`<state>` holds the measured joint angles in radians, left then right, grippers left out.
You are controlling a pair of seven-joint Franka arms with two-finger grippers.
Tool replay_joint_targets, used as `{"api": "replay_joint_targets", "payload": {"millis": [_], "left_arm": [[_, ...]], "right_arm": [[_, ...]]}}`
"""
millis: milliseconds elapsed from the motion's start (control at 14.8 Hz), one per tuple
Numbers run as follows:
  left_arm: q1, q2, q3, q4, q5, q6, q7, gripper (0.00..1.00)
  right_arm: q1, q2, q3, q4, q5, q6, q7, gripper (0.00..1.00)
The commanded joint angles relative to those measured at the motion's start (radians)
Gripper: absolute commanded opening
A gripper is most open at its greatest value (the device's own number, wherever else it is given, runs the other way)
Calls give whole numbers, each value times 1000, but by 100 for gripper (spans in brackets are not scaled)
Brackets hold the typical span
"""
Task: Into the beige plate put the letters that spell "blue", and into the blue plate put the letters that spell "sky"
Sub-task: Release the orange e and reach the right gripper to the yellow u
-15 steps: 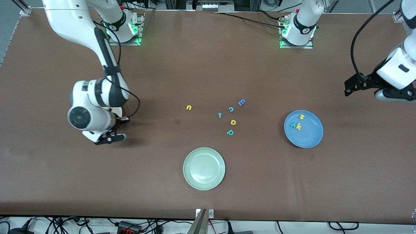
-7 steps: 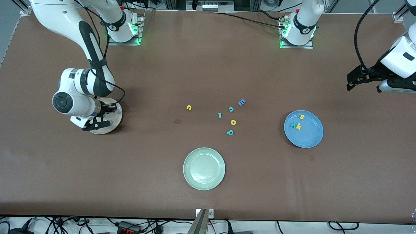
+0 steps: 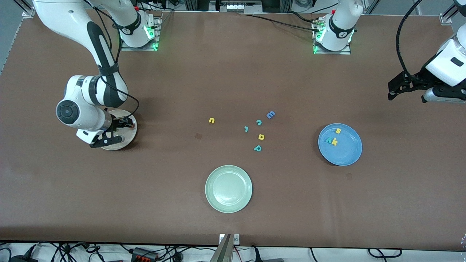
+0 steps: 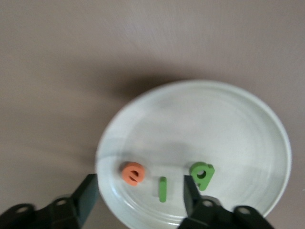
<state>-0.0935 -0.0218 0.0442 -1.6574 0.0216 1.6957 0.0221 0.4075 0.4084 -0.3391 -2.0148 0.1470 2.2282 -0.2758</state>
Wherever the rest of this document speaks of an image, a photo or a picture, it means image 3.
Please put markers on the white post bracket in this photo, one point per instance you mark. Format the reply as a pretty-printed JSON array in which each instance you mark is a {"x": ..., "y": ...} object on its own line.
[{"x": 236, "y": 238}]

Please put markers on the yellow foam letter k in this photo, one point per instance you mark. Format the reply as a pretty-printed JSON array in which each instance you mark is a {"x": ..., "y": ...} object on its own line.
[{"x": 335, "y": 142}]

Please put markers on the black power adapter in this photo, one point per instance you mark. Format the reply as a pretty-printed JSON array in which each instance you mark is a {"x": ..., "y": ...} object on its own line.
[{"x": 22, "y": 259}]

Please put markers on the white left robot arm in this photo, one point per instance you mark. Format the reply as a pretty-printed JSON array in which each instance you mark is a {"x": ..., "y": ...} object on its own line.
[{"x": 340, "y": 25}]

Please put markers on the blue foam letter E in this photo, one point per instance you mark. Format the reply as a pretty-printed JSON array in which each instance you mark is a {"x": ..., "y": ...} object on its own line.
[{"x": 270, "y": 115}]

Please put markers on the silver connector box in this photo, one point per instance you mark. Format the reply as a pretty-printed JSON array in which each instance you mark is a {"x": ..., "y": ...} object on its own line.
[{"x": 240, "y": 7}]

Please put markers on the aluminium camera post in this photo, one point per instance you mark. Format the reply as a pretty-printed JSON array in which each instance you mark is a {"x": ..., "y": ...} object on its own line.
[{"x": 224, "y": 253}]

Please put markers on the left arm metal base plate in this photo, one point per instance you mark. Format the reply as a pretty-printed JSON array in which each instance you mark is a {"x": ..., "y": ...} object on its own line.
[{"x": 331, "y": 52}]

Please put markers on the teal foam letter y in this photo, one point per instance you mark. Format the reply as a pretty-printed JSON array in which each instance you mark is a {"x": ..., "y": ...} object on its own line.
[{"x": 328, "y": 140}]

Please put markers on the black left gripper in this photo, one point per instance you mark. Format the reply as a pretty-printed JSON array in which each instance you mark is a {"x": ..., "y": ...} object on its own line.
[{"x": 417, "y": 80}]

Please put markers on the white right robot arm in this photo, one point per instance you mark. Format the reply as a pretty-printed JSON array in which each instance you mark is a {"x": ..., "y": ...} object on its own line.
[{"x": 98, "y": 47}]

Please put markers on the beige brown plate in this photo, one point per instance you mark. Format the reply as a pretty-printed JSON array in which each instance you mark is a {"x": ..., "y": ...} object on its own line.
[{"x": 127, "y": 140}]

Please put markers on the black plug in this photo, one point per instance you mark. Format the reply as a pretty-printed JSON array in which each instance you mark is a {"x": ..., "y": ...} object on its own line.
[{"x": 256, "y": 254}]

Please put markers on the pale green plate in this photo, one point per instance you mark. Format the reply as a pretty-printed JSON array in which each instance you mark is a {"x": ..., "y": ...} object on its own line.
[{"x": 228, "y": 189}]

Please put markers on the blue plate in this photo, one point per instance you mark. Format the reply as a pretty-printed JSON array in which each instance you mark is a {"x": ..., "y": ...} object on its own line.
[{"x": 346, "y": 151}]

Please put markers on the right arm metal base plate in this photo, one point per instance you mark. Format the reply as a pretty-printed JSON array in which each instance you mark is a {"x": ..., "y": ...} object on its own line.
[{"x": 138, "y": 48}]

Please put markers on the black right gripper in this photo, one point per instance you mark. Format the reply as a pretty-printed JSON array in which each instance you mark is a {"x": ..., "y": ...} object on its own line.
[{"x": 117, "y": 124}]

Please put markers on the black orange power strip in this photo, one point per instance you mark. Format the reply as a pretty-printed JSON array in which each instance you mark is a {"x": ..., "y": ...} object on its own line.
[{"x": 143, "y": 253}]

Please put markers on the aluminium frame profile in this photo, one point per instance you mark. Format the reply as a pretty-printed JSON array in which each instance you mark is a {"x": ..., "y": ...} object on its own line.
[
  {"x": 446, "y": 18},
  {"x": 27, "y": 9}
]

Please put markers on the teal foam letter p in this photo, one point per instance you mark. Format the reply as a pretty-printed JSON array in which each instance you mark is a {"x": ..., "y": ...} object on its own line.
[{"x": 260, "y": 148}]

